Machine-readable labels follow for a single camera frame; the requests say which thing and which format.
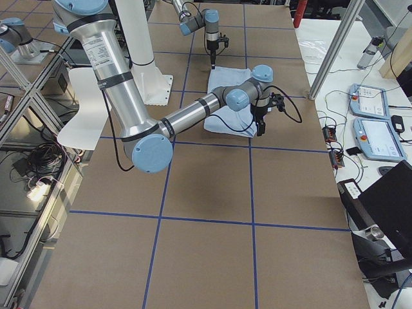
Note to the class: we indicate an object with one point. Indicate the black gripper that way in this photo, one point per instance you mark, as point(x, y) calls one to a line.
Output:
point(259, 113)
point(211, 47)

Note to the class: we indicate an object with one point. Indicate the light blue button-up shirt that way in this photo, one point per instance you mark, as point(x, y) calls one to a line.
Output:
point(234, 118)

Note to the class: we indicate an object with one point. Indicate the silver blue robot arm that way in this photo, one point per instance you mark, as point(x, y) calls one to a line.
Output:
point(191, 20)
point(123, 86)

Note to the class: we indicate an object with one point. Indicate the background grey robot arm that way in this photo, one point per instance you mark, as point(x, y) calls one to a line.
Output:
point(17, 41)

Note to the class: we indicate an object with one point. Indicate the clear plastic bag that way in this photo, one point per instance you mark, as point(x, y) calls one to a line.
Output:
point(313, 50)

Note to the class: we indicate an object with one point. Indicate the red cylinder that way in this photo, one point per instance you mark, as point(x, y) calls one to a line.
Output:
point(299, 13)

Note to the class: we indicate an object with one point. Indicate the upper blue teach pendant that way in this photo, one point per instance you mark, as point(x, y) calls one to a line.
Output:
point(368, 101)

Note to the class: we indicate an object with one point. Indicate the blue teach pendant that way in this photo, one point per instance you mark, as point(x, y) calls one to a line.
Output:
point(368, 101)
point(378, 140)

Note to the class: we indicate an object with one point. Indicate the lower blue teach pendant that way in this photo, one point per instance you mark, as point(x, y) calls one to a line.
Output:
point(378, 140)

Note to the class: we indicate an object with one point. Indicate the black power adapter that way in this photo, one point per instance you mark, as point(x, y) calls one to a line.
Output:
point(398, 123)

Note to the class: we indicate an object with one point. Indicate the clear water bottle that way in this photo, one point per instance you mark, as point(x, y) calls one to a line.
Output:
point(369, 52)

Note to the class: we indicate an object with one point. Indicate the black laptop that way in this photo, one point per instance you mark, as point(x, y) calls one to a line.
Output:
point(388, 202)

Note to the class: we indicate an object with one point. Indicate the white curved paper sheet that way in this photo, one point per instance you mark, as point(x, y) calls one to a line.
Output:
point(84, 129)

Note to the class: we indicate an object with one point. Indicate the black stand device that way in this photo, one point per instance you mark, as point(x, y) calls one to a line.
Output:
point(385, 268)

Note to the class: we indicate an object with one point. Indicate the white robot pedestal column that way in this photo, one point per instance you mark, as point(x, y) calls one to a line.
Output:
point(154, 87)

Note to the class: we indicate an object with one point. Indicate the aluminium frame post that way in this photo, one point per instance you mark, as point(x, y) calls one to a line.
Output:
point(339, 38)

